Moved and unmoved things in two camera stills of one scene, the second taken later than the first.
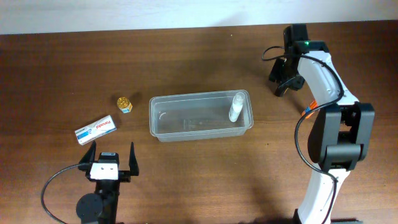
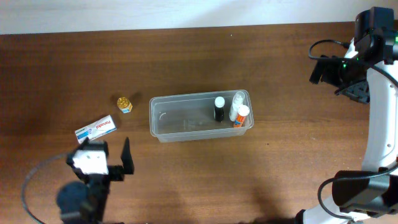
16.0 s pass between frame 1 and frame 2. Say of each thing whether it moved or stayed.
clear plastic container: stayed
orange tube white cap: moved
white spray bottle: stayed
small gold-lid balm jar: stayed
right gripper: moved
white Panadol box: stayed
